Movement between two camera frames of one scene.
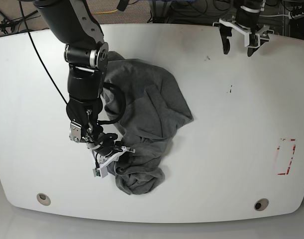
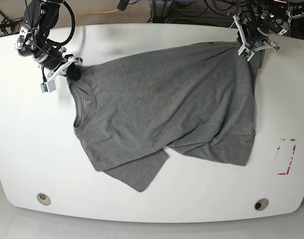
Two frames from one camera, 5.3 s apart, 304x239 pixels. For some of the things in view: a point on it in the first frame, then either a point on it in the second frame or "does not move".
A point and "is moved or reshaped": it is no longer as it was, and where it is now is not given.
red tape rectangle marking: (294, 148) does not move
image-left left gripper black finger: (126, 158) -> (73, 72)
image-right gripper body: (263, 34) -> (256, 30)
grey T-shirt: (142, 103) is moved or reshaped
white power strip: (292, 17) does not move
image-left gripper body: (104, 144) -> (52, 59)
